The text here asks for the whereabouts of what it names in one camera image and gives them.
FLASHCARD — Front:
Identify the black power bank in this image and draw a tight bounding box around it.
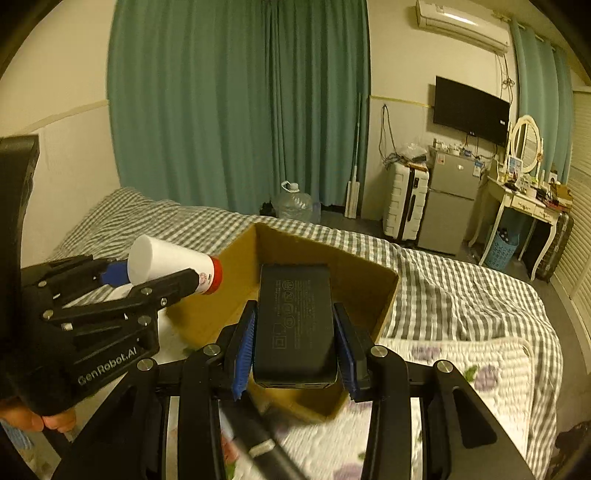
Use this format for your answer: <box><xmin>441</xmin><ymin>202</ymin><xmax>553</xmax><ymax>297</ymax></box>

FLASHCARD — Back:
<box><xmin>252</xmin><ymin>264</ymin><xmax>338</xmax><ymax>389</ymax></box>

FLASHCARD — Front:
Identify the clear water jug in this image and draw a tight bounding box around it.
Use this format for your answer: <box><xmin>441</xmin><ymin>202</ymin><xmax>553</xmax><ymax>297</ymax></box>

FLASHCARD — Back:
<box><xmin>273</xmin><ymin>180</ymin><xmax>314</xmax><ymax>222</ymax></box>

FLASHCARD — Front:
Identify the oval white mirror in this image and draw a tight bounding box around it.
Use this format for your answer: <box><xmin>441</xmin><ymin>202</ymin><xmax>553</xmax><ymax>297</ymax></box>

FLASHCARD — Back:
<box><xmin>506</xmin><ymin>115</ymin><xmax>543</xmax><ymax>174</ymax></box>

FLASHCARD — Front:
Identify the green side curtain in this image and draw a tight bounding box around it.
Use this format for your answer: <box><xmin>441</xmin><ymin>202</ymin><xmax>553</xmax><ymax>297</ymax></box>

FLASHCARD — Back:
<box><xmin>510</xmin><ymin>20</ymin><xmax>574</xmax><ymax>184</ymax></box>

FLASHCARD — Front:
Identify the white louvered wardrobe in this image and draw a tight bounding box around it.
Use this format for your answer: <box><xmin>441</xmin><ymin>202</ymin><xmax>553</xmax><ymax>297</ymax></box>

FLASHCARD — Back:
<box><xmin>551</xmin><ymin>87</ymin><xmax>591</xmax><ymax>319</ymax></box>

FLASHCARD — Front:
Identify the dark suitcase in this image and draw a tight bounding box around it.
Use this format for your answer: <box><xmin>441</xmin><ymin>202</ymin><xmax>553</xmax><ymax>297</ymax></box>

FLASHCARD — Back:
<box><xmin>536</xmin><ymin>212</ymin><xmax>574</xmax><ymax>282</ymax></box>

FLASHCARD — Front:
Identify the white suitcase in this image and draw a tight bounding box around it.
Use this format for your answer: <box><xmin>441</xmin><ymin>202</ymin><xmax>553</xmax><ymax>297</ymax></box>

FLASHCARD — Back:
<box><xmin>382</xmin><ymin>162</ymin><xmax>429</xmax><ymax>242</ymax></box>

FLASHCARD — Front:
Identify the white dressing table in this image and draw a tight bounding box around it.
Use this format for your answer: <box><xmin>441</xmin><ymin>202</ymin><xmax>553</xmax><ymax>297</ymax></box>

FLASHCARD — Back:
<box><xmin>469</xmin><ymin>176</ymin><xmax>560</xmax><ymax>282</ymax></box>

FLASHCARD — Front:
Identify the white mop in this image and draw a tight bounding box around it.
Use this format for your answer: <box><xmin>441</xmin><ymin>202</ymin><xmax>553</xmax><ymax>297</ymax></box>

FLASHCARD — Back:
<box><xmin>345</xmin><ymin>94</ymin><xmax>362</xmax><ymax>219</ymax></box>

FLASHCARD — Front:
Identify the blue laundry basket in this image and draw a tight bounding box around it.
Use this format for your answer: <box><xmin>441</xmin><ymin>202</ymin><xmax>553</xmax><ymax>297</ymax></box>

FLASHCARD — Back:
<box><xmin>485</xmin><ymin>229</ymin><xmax>519</xmax><ymax>271</ymax></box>

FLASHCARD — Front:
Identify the black wall television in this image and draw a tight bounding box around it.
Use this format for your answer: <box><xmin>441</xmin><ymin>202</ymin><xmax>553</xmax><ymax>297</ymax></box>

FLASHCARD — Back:
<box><xmin>433</xmin><ymin>76</ymin><xmax>510</xmax><ymax>146</ymax></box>

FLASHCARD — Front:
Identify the white floral quilt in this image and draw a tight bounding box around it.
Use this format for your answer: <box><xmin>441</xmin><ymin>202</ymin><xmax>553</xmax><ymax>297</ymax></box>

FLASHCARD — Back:
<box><xmin>68</xmin><ymin>283</ymin><xmax>535</xmax><ymax>480</ymax></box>

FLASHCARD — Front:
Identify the brown cardboard box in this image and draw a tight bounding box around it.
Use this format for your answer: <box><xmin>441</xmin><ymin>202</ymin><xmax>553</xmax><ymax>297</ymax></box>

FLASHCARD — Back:
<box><xmin>166</xmin><ymin>223</ymin><xmax>400</xmax><ymax>422</ymax></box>

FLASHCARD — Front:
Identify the left hand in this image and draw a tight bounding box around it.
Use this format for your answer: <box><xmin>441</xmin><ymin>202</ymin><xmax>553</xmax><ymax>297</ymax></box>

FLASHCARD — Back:
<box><xmin>0</xmin><ymin>398</ymin><xmax>77</xmax><ymax>433</ymax></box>

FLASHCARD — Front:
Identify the white bottle red cap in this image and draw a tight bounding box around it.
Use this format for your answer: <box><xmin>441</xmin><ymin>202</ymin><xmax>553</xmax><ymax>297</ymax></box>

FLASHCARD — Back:
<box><xmin>127</xmin><ymin>235</ymin><xmax>222</xmax><ymax>294</ymax></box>

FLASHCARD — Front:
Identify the white air conditioner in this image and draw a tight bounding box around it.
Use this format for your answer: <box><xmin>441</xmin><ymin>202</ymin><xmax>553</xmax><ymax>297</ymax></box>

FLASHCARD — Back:
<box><xmin>415</xmin><ymin>1</ymin><xmax>510</xmax><ymax>54</ymax></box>

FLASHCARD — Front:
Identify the silver mini fridge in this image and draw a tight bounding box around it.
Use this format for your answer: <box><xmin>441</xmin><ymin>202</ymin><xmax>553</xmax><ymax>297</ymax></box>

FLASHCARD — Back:
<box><xmin>418</xmin><ymin>147</ymin><xmax>481</xmax><ymax>256</ymax></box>

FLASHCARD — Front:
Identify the checkered bed sheet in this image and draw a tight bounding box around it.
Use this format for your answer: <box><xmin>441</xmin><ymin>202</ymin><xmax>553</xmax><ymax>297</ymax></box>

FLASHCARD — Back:
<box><xmin>49</xmin><ymin>188</ymin><xmax>563</xmax><ymax>479</ymax></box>

